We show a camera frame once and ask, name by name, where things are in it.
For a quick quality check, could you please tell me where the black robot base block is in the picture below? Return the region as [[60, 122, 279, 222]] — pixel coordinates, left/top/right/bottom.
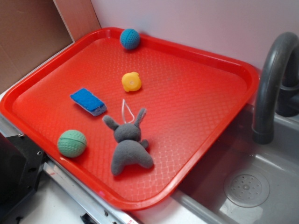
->
[[0, 134, 45, 219]]

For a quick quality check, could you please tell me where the red plastic tray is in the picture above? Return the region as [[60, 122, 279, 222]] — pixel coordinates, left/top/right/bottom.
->
[[0, 28, 259, 211]]

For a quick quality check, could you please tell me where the yellow rubber duck toy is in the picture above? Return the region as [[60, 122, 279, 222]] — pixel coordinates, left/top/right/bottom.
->
[[121, 72, 142, 92]]

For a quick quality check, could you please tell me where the gray plush bunny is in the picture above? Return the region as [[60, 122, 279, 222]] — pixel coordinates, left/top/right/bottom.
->
[[102, 100, 154, 176]]

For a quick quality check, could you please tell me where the blue sponge block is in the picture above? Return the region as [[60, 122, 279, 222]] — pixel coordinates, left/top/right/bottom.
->
[[70, 88, 107, 116]]

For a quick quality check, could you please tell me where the blue dimpled ball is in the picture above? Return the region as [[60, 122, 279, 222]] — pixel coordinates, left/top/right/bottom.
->
[[120, 28, 141, 50]]

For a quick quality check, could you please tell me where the green dimpled ball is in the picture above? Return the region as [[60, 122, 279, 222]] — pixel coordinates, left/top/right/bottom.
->
[[57, 130, 87, 158]]

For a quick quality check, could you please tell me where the gray toy sink basin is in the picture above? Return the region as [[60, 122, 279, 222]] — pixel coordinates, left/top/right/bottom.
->
[[173, 106, 299, 224]]

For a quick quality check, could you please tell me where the gray toy faucet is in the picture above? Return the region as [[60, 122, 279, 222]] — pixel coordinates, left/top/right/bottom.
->
[[252, 32, 299, 144]]

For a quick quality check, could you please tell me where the brown cardboard panel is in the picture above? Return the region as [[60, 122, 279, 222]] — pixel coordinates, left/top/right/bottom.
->
[[0, 0, 100, 92]]

